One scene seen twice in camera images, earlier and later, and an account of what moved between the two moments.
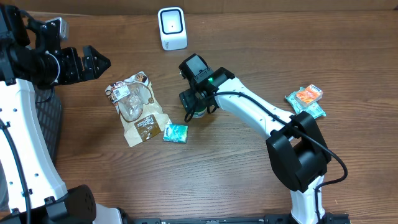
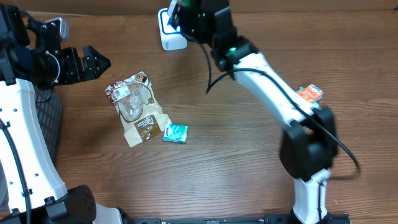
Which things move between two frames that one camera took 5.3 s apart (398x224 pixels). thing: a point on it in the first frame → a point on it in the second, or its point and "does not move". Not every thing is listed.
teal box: x=176 y=133 does not move
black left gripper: x=78 y=71 does not move
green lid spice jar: x=200 y=113 → x=186 y=2
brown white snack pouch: x=142 y=115 does not move
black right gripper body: x=193 y=100 → x=201 y=34
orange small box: x=309 y=94 does not move
